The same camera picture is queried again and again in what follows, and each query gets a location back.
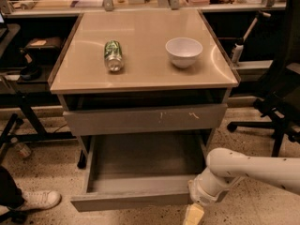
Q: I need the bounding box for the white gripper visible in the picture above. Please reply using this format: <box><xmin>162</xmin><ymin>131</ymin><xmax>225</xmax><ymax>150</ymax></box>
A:
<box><xmin>183</xmin><ymin>168</ymin><xmax>243</xmax><ymax>225</ymax></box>

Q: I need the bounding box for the grey drawer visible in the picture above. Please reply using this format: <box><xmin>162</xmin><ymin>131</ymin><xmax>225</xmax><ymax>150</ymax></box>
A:
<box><xmin>64</xmin><ymin>104</ymin><xmax>227</xmax><ymax>136</ymax></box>
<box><xmin>71</xmin><ymin>131</ymin><xmax>204</xmax><ymax>212</ymax></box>

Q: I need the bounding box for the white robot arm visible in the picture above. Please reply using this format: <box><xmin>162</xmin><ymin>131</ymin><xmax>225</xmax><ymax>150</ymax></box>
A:
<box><xmin>183</xmin><ymin>148</ymin><xmax>300</xmax><ymax>225</ymax></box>

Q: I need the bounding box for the grey top drawer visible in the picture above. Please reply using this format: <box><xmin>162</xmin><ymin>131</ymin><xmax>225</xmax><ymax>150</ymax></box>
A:
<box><xmin>64</xmin><ymin>104</ymin><xmax>227</xmax><ymax>136</ymax></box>

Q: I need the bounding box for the grey drawer cabinet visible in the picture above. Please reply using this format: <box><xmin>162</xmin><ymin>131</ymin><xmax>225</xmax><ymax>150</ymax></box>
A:
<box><xmin>47</xmin><ymin>8</ymin><xmax>241</xmax><ymax>173</ymax></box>

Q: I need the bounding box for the black office chair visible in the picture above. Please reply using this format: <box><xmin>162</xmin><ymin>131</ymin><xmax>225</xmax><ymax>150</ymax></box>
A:
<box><xmin>227</xmin><ymin>0</ymin><xmax>300</xmax><ymax>157</ymax></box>

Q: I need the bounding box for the white bowl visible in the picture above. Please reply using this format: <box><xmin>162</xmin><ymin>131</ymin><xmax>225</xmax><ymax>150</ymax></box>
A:
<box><xmin>165</xmin><ymin>37</ymin><xmax>203</xmax><ymax>68</ymax></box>

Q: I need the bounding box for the white sneaker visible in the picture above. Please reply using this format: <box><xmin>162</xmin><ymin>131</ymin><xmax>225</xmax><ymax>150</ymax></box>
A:
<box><xmin>17</xmin><ymin>190</ymin><xmax>61</xmax><ymax>211</ymax></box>

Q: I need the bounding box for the green soda can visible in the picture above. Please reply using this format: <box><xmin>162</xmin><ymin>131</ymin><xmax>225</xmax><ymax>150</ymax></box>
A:
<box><xmin>104</xmin><ymin>40</ymin><xmax>124</xmax><ymax>72</ymax></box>

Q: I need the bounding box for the plastic water bottle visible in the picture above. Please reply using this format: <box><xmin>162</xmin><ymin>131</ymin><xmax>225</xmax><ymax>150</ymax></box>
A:
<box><xmin>10</xmin><ymin>137</ymin><xmax>31</xmax><ymax>158</ymax></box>

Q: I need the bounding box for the dark trouser leg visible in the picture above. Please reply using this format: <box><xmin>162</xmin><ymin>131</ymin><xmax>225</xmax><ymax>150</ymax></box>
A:
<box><xmin>0</xmin><ymin>166</ymin><xmax>24</xmax><ymax>209</ymax></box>

